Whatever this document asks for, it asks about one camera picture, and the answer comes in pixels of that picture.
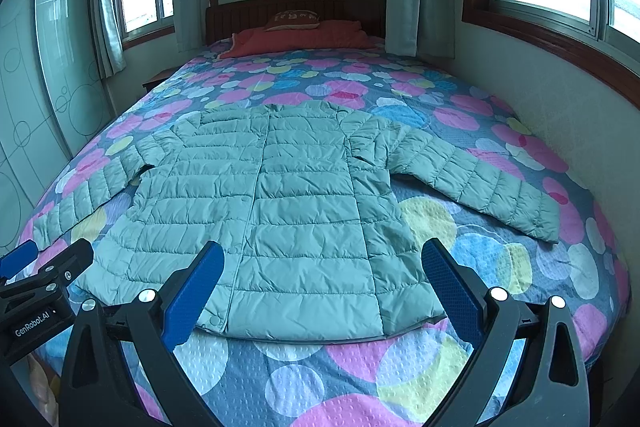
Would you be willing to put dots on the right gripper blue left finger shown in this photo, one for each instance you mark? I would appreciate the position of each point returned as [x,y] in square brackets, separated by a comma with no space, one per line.
[97,387]

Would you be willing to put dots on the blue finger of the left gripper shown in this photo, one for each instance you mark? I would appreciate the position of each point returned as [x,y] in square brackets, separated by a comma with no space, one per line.
[17,260]
[59,271]

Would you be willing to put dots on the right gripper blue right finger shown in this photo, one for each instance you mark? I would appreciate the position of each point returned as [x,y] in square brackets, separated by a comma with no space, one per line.
[550,385]

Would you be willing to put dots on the light green puffer jacket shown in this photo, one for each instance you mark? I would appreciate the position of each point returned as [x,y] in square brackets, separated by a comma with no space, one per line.
[316,249]

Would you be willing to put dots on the colourful circle pattern bedspread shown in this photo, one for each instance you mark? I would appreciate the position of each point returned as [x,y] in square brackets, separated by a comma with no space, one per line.
[395,382]

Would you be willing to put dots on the white patterned wardrobe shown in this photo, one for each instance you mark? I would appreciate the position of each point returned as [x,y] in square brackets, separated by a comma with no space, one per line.
[53,103]

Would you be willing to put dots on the dark wooden nightstand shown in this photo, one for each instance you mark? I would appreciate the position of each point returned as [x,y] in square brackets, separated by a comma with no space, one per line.
[158,78]

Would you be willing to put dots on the dark wooden headboard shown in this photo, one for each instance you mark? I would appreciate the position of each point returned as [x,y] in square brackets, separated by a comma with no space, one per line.
[224,20]

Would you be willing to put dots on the brown embroidered pillow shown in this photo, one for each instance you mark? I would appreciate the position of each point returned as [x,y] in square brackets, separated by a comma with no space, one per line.
[292,20]

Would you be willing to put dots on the red folded blanket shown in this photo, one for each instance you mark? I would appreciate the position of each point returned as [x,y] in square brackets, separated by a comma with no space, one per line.
[331,34]

